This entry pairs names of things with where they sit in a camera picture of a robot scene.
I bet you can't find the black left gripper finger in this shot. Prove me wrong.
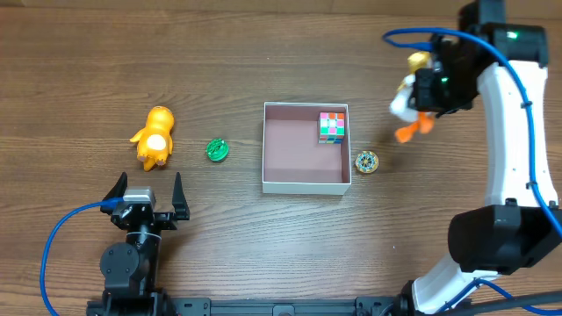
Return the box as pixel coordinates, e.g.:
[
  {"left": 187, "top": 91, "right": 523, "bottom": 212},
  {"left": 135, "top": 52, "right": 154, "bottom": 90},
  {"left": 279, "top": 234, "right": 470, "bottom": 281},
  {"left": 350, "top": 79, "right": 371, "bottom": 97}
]
[
  {"left": 172, "top": 172, "right": 190, "bottom": 220},
  {"left": 100, "top": 172, "right": 127, "bottom": 214}
]

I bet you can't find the white plush duck yellow hat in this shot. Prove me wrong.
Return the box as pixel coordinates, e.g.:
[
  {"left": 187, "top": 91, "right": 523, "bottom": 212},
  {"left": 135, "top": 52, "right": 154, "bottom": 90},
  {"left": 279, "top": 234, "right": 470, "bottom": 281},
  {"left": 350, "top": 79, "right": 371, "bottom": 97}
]
[{"left": 389, "top": 52, "right": 435, "bottom": 143}]

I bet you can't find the white cardboard box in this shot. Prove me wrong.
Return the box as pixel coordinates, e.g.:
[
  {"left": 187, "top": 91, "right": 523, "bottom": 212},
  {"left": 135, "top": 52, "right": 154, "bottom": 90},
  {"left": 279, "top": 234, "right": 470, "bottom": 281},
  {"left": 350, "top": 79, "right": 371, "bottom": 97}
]
[{"left": 262, "top": 102, "right": 353, "bottom": 195}]

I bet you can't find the colourful puzzle cube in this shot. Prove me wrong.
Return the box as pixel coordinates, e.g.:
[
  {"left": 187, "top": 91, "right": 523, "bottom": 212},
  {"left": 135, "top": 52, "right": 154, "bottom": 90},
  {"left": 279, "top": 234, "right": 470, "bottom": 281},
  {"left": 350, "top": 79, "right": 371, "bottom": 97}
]
[{"left": 318, "top": 112, "right": 346, "bottom": 144}]

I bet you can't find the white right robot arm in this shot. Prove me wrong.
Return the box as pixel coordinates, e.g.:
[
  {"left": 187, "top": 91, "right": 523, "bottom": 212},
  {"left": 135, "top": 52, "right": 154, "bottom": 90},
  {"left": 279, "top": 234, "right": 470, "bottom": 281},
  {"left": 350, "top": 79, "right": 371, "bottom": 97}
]
[{"left": 385, "top": 0, "right": 561, "bottom": 315}]

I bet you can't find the orange plush toy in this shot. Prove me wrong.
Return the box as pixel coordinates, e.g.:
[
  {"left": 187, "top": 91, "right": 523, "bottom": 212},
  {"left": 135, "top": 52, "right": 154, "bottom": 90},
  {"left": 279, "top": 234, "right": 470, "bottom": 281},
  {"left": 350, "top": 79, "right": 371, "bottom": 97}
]
[{"left": 129, "top": 106, "right": 175, "bottom": 171}]

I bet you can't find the green spinning top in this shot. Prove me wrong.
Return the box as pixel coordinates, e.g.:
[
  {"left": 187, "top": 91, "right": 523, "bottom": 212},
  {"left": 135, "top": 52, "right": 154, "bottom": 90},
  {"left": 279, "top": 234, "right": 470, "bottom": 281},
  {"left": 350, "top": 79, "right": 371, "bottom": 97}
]
[{"left": 205, "top": 138, "right": 229, "bottom": 162}]

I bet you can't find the gold blue spinning top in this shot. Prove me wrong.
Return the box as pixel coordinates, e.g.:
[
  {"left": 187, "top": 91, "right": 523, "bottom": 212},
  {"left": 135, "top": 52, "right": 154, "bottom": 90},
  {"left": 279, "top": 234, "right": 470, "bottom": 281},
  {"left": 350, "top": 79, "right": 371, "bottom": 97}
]
[{"left": 355, "top": 151, "right": 378, "bottom": 174}]

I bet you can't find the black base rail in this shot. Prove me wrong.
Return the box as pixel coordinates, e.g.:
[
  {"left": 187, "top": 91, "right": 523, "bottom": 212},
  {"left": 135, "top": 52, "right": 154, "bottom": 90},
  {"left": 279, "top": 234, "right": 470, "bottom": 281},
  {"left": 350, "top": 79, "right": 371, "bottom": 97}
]
[{"left": 86, "top": 292, "right": 408, "bottom": 316}]

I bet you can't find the black thick cable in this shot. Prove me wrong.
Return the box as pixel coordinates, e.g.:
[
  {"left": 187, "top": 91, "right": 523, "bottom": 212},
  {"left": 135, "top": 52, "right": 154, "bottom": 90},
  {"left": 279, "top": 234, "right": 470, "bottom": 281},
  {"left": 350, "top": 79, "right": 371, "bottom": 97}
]
[{"left": 421, "top": 290, "right": 562, "bottom": 316}]

